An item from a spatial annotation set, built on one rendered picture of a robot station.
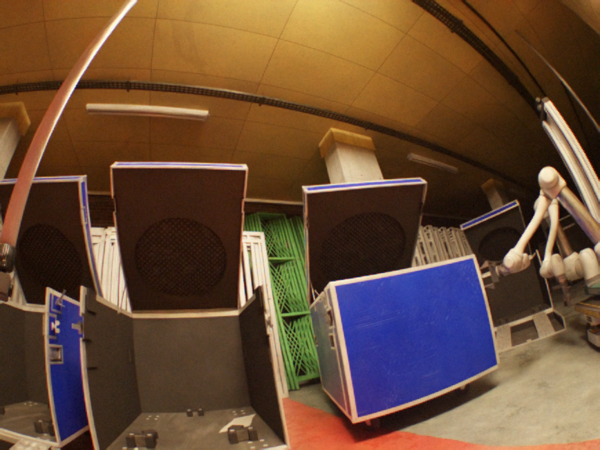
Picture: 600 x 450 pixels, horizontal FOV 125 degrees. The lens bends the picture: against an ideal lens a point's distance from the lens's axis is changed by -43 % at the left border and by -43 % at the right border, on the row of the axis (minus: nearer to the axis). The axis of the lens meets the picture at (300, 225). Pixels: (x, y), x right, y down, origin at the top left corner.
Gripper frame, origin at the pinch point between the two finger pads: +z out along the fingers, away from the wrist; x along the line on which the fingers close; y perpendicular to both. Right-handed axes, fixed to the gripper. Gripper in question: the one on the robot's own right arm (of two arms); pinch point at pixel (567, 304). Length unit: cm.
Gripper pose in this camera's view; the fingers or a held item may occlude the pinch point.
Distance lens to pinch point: 232.8
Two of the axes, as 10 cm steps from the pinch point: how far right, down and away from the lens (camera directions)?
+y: 7.4, -3.7, -5.7
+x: 6.6, 2.0, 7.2
